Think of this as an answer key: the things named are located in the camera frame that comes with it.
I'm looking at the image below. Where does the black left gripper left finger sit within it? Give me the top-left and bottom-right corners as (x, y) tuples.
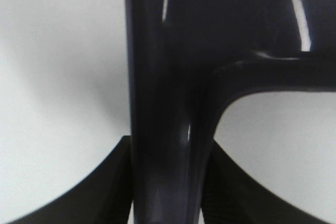
(13, 136), (133, 223)

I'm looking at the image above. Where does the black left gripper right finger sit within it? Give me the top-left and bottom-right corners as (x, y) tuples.
(201, 142), (324, 223)

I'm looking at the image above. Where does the purple plastic dustpan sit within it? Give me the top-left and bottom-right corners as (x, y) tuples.
(125, 0), (335, 223)

